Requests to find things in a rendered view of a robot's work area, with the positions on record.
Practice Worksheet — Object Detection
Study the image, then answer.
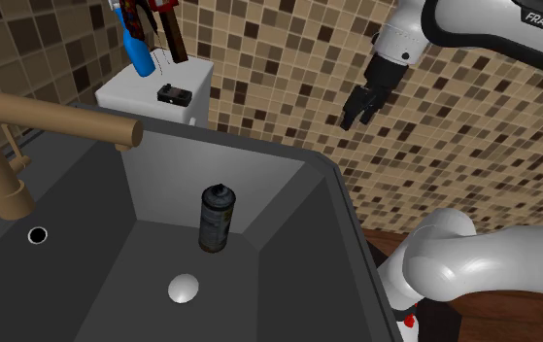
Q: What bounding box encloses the red black patterned object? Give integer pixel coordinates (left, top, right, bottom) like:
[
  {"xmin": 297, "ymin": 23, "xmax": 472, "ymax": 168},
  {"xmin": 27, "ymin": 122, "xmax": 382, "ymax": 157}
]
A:
[{"xmin": 118, "ymin": 0, "xmax": 147, "ymax": 42}]

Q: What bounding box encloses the small black box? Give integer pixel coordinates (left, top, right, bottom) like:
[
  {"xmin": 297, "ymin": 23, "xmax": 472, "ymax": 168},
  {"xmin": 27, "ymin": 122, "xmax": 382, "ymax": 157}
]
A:
[{"xmin": 156, "ymin": 83, "xmax": 193, "ymax": 109}]

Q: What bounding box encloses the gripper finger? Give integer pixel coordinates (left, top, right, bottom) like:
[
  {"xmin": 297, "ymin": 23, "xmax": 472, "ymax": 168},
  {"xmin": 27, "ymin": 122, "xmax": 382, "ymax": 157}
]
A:
[
  {"xmin": 359, "ymin": 90, "xmax": 392, "ymax": 125},
  {"xmin": 339, "ymin": 85, "xmax": 373, "ymax": 132}
]

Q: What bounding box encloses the dark spray can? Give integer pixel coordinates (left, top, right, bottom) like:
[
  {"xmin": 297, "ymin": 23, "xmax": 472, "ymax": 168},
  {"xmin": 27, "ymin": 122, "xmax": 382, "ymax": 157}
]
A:
[{"xmin": 197, "ymin": 183, "xmax": 238, "ymax": 255}]

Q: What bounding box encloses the dark grey sink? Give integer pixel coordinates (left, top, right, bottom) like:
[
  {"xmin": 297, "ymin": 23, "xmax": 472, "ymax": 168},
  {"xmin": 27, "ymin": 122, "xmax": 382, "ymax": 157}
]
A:
[{"xmin": 0, "ymin": 101, "xmax": 406, "ymax": 342}]

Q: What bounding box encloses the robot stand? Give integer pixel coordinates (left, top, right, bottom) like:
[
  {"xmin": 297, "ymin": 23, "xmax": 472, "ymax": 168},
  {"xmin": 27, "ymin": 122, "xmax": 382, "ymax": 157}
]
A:
[{"xmin": 415, "ymin": 296, "xmax": 464, "ymax": 342}]

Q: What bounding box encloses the blue bottle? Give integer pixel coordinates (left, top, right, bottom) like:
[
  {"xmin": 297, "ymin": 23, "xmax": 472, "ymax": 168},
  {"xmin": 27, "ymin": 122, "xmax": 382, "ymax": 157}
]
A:
[{"xmin": 114, "ymin": 6, "xmax": 157, "ymax": 79}]

